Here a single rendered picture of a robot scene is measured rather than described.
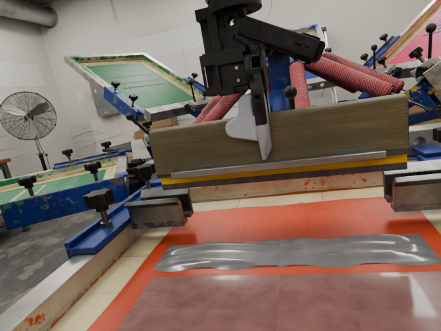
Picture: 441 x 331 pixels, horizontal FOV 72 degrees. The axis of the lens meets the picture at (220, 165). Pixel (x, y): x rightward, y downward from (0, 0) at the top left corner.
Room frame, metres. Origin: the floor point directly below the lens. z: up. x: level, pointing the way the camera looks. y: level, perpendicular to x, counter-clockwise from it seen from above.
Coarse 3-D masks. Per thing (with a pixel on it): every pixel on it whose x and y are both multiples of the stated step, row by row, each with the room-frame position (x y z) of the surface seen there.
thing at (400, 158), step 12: (396, 156) 0.38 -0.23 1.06; (288, 168) 0.42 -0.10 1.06; (300, 168) 0.42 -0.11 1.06; (312, 168) 0.41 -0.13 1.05; (324, 168) 0.41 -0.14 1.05; (336, 168) 0.40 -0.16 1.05; (168, 180) 0.47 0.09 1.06; (180, 180) 0.47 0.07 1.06; (192, 180) 0.46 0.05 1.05; (204, 180) 0.46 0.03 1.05
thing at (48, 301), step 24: (192, 192) 0.64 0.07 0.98; (216, 192) 0.62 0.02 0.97; (240, 192) 0.61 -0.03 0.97; (264, 192) 0.60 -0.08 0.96; (288, 192) 0.59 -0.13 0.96; (120, 240) 0.46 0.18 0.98; (72, 264) 0.38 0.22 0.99; (96, 264) 0.39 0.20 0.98; (48, 288) 0.33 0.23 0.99; (72, 288) 0.34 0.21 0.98; (24, 312) 0.29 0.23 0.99; (48, 312) 0.30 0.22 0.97
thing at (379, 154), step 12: (312, 156) 0.40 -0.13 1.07; (324, 156) 0.39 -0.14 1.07; (336, 156) 0.38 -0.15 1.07; (348, 156) 0.38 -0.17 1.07; (360, 156) 0.37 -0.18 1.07; (372, 156) 0.37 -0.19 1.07; (384, 156) 0.37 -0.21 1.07; (204, 168) 0.44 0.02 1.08; (216, 168) 0.43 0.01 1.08; (228, 168) 0.42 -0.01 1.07; (240, 168) 0.42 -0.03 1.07; (252, 168) 0.41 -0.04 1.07; (264, 168) 0.41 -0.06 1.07; (276, 168) 0.40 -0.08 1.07
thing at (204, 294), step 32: (192, 224) 0.52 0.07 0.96; (224, 224) 0.50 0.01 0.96; (256, 224) 0.48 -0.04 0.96; (160, 256) 0.42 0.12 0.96; (128, 288) 0.35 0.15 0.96; (160, 288) 0.34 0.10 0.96; (192, 288) 0.33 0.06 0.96; (224, 288) 0.32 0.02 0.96; (256, 288) 0.31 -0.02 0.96; (96, 320) 0.30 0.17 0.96; (128, 320) 0.29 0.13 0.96; (160, 320) 0.28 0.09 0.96; (192, 320) 0.27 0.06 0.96; (224, 320) 0.27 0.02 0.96; (256, 320) 0.26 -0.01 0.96
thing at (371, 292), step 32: (288, 224) 0.45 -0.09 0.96; (320, 224) 0.43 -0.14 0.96; (352, 224) 0.42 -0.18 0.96; (384, 224) 0.40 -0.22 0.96; (416, 224) 0.38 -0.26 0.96; (288, 288) 0.30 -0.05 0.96; (320, 288) 0.29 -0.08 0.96; (352, 288) 0.28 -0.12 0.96; (384, 288) 0.27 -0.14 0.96; (416, 288) 0.26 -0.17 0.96; (288, 320) 0.25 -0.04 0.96; (320, 320) 0.24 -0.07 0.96; (352, 320) 0.24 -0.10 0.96; (384, 320) 0.23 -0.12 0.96; (416, 320) 0.22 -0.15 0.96
